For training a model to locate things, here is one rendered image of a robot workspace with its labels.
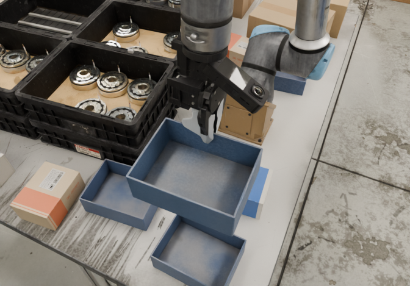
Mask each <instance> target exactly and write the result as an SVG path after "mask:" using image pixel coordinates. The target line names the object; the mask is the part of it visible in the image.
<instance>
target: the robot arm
mask: <svg viewBox="0 0 410 286"><path fill-rule="evenodd" d="M180 2H181V33H180V34H179V35H178V37H177V38H175V39H173V40H172V41H171V48H172V49H174V50H176V51H177V67H176V68H175V69H174V70H173V71H172V73H171V74H170V76H169V77H168V78H167V84H168V102H169V103H172V104H175V105H178V107H181V108H183V109H186V110H189V109H190V108H192V112H193V113H192V117H191V118H183V119H182V124H183V126H184V127H186V128H188V129H189V130H191V131H192V132H194V133H196V134H198V135H199V136H200V137H201V138H202V141H203V142H205V143H207V144H209V143H210V142H211V141H212V140H213V139H214V135H213V134H214V133H217V131H218V127H219V125H220V121H221V116H222V114H223V110H224V107H225V102H226V97H227V94H228V95H230V97H232V98H233V99H235V100H236V101H237V102H238V103H239V104H240V105H242V106H243V107H244V108H246V109H247V110H248V111H249V112H251V113H252V114H254V113H257V112H258V111H259V110H260V109H261V108H262V107H263V106H264V104H265V102H266V101H267V102H270V103H272V102H273V98H274V79H275V76H276V72H277V71H280V72H283V73H287V74H292V75H294V76H299V77H303V78H306V79H311V80H320V79H321V78H322V77H323V75H324V73H325V71H326V69H327V67H328V65H329V63H330V61H331V58H332V56H333V53H334V50H335V45H334V44H332V43H329V41H330V36H329V33H327V31H326V25H327V21H328V13H329V7H330V2H331V0H297V14H296V22H295V30H293V31H292V32H291V33H290V32H289V30H288V29H286V28H284V27H279V26H275V25H268V24H265V25H259V26H256V27H255V28H254V29H253V31H252V34H251V37H250V38H249V42H248V46H247V48H246V52H245V55H244V58H243V61H242V65H241V67H239V66H237V65H236V64H235V63H234V62H233V61H231V60H230V59H229V58H227V56H226V55H227V54H228V46H229V43H230V40H231V28H232V14H233V7H234V0H180ZM176 72H178V73H176ZM175 73H176V74H175ZM179 73H180V74H179ZM170 86H172V92H173V97H171V90H170Z"/></svg>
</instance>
